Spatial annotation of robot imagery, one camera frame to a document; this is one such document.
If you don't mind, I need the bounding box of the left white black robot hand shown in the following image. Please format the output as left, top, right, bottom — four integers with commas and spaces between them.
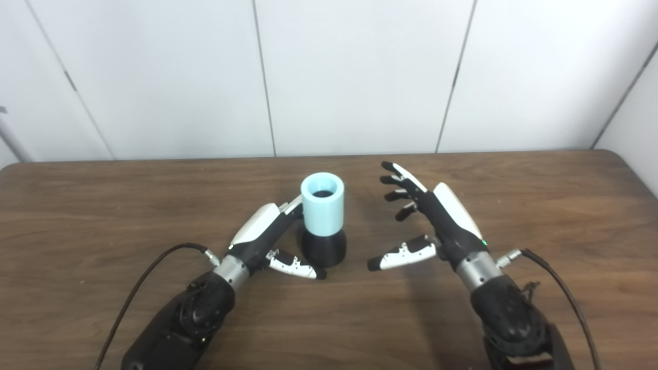
228, 194, 327, 281

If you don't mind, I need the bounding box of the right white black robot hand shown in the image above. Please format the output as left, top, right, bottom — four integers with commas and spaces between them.
367, 161, 490, 273

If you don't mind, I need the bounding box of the light-blue hose cylinder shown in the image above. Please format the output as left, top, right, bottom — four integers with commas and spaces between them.
300, 172, 345, 237

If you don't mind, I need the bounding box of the black flared nozzle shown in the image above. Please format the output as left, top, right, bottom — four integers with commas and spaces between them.
301, 189, 348, 268

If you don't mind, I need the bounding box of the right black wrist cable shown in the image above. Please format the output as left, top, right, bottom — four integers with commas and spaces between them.
496, 248, 602, 370

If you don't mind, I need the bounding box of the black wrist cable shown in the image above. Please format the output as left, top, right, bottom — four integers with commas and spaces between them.
496, 248, 602, 370
93, 243, 222, 370

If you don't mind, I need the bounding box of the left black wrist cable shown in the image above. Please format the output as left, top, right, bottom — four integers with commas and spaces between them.
93, 243, 222, 370

